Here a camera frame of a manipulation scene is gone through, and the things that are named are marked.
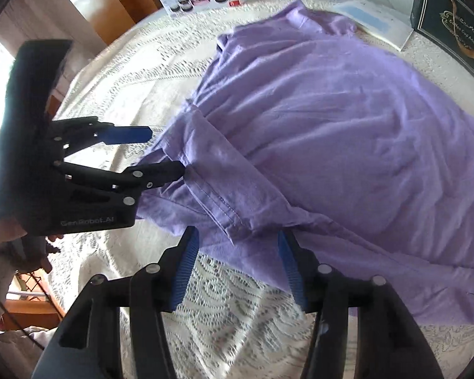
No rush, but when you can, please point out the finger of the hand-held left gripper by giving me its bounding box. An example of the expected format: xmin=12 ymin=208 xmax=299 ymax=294
xmin=47 ymin=117 xmax=153 ymax=159
xmin=52 ymin=160 xmax=186 ymax=206

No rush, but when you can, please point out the purple shirt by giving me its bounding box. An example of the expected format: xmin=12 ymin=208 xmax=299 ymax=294
xmin=131 ymin=0 xmax=474 ymax=328

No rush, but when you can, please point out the white padded envelope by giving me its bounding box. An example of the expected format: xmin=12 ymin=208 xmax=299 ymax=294
xmin=332 ymin=0 xmax=415 ymax=52

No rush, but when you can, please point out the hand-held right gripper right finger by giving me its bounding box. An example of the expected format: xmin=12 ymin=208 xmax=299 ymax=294
xmin=277 ymin=231 xmax=445 ymax=379

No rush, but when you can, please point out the person's left hand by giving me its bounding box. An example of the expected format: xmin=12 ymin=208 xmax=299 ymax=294
xmin=0 ymin=221 xmax=66 ymax=275

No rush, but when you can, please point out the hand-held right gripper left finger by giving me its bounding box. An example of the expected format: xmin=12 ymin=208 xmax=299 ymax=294
xmin=32 ymin=226 xmax=200 ymax=379

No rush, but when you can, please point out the wooden cabinet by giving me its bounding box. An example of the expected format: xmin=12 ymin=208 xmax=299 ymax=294
xmin=43 ymin=0 xmax=162 ymax=62

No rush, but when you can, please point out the white lace tablecloth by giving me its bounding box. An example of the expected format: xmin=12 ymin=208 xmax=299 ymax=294
xmin=43 ymin=0 xmax=474 ymax=379

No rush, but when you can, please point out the black gift box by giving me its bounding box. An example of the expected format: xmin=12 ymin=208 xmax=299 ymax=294
xmin=410 ymin=0 xmax=474 ymax=83

